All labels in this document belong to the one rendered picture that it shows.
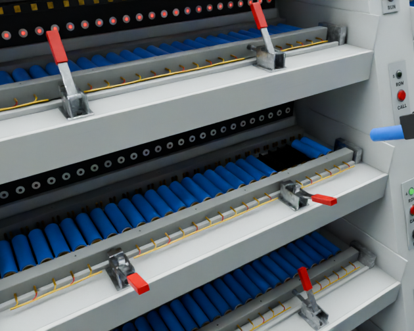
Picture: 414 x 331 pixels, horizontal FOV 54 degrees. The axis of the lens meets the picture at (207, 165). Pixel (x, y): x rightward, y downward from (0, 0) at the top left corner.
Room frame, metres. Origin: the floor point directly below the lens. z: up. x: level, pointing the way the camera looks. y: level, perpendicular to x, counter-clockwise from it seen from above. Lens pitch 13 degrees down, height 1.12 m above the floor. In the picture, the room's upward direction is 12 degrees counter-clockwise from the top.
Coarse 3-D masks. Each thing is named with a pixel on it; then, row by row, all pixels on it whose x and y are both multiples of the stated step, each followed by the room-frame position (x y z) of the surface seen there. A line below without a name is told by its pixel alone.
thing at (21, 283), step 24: (312, 168) 0.61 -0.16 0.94; (240, 192) 0.55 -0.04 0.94; (264, 192) 0.57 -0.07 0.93; (168, 216) 0.51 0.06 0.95; (192, 216) 0.51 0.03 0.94; (120, 240) 0.47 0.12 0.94; (144, 240) 0.48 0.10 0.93; (48, 264) 0.44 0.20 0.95; (72, 264) 0.44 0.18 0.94; (96, 264) 0.46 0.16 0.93; (0, 288) 0.41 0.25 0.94; (24, 288) 0.42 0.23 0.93
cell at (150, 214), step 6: (132, 198) 0.57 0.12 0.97; (138, 198) 0.56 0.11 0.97; (144, 198) 0.56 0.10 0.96; (138, 204) 0.55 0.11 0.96; (144, 204) 0.55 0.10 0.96; (138, 210) 0.55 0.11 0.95; (144, 210) 0.54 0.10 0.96; (150, 210) 0.53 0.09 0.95; (144, 216) 0.53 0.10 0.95; (150, 216) 0.52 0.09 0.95; (156, 216) 0.52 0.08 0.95
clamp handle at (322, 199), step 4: (296, 188) 0.55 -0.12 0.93; (296, 192) 0.55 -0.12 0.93; (300, 192) 0.55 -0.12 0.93; (304, 192) 0.54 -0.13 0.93; (300, 196) 0.54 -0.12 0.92; (304, 196) 0.53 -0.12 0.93; (308, 196) 0.53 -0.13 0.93; (312, 196) 0.52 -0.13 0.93; (316, 196) 0.51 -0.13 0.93; (320, 196) 0.51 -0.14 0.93; (324, 196) 0.51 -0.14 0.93; (328, 196) 0.50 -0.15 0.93; (312, 200) 0.52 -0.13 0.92; (316, 200) 0.51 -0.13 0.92; (320, 200) 0.50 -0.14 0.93; (324, 200) 0.50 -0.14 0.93; (328, 200) 0.49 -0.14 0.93; (332, 200) 0.49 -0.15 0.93; (336, 200) 0.49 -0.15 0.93; (328, 204) 0.49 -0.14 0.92; (332, 204) 0.49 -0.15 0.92
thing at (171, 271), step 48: (288, 144) 0.73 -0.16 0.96; (336, 144) 0.69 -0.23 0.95; (384, 144) 0.62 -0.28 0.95; (48, 192) 0.55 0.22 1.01; (336, 192) 0.58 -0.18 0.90; (192, 240) 0.50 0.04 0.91; (240, 240) 0.49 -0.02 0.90; (288, 240) 0.54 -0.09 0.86; (96, 288) 0.43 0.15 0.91; (192, 288) 0.47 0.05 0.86
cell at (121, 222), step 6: (108, 204) 0.55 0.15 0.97; (114, 204) 0.55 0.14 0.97; (108, 210) 0.54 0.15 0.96; (114, 210) 0.54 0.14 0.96; (108, 216) 0.54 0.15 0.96; (114, 216) 0.52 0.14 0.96; (120, 216) 0.52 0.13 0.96; (114, 222) 0.52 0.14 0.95; (120, 222) 0.51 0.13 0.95; (126, 222) 0.51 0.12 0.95; (120, 228) 0.50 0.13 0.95; (126, 228) 0.50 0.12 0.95; (132, 228) 0.51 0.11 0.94
